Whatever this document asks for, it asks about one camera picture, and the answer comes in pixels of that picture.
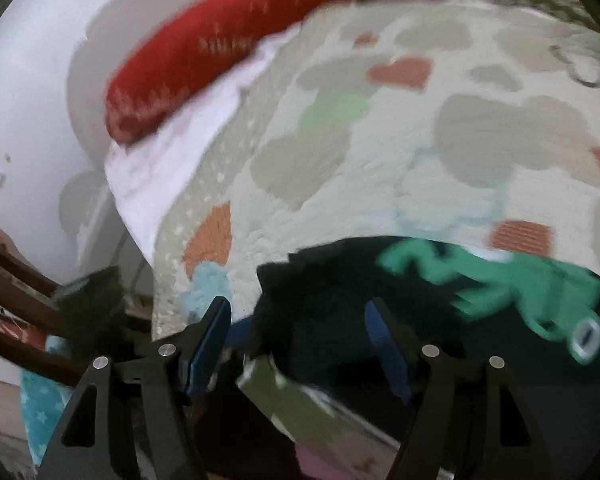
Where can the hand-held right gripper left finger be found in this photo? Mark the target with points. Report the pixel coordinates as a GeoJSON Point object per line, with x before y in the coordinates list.
{"type": "Point", "coordinates": [209, 347]}

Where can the red patterned pillow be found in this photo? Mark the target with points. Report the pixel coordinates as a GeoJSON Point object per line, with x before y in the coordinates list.
{"type": "Point", "coordinates": [205, 55]}

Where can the quilted heart patchwork bedspread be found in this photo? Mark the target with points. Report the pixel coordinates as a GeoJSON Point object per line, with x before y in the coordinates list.
{"type": "Point", "coordinates": [380, 150]}

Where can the teal star pattern cloth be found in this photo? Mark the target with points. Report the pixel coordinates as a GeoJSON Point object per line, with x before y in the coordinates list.
{"type": "Point", "coordinates": [42, 410]}

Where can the white bed sheet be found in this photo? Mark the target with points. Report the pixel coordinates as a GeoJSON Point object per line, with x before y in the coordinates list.
{"type": "Point", "coordinates": [170, 160]}

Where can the black pants with green print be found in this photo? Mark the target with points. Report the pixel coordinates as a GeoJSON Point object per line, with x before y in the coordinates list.
{"type": "Point", "coordinates": [330, 300]}

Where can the grey padded headboard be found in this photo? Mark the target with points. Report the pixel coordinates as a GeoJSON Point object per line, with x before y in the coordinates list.
{"type": "Point", "coordinates": [105, 60]}

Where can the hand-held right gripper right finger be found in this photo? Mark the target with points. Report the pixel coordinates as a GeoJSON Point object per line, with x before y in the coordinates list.
{"type": "Point", "coordinates": [385, 347]}

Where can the wooden chair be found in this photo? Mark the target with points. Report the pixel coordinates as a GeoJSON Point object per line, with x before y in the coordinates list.
{"type": "Point", "coordinates": [25, 305]}

